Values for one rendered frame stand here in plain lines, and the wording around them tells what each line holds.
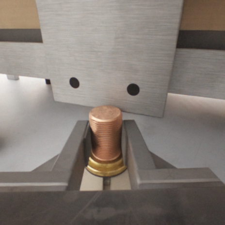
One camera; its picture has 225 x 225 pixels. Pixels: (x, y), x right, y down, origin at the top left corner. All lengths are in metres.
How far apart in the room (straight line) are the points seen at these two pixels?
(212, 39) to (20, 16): 0.28
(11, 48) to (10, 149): 0.17
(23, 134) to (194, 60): 0.32
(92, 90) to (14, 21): 0.22
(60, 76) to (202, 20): 0.17
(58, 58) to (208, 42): 0.18
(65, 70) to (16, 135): 0.23
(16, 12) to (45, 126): 0.21
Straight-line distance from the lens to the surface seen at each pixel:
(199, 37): 0.24
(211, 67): 0.19
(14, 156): 0.32
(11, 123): 0.42
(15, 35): 0.35
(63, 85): 0.17
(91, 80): 0.16
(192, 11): 0.23
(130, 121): 0.15
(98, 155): 0.16
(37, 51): 0.25
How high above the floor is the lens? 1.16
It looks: 29 degrees up
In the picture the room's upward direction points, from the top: 180 degrees counter-clockwise
